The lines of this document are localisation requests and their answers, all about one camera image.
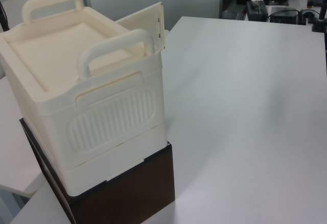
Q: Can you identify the cream cabinet door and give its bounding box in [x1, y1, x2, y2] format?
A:
[118, 1, 168, 50]

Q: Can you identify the cream plastic storage cabinet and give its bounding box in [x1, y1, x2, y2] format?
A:
[0, 0, 168, 198]

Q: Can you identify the black power supply unit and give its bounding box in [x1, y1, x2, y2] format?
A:
[245, 0, 269, 21]

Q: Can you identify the black electronics box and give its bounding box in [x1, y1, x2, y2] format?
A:
[268, 6, 300, 25]

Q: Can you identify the small black desk device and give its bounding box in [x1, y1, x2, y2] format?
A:
[298, 8, 315, 26]

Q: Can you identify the black clamp pole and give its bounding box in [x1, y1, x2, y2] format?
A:
[310, 0, 327, 33]

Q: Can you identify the dark brown wooden box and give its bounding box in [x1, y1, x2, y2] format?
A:
[19, 118, 176, 224]

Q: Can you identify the wire mesh bin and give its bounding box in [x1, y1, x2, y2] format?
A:
[221, 10, 240, 19]

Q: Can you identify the black curved cable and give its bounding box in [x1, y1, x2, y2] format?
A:
[0, 1, 11, 33]

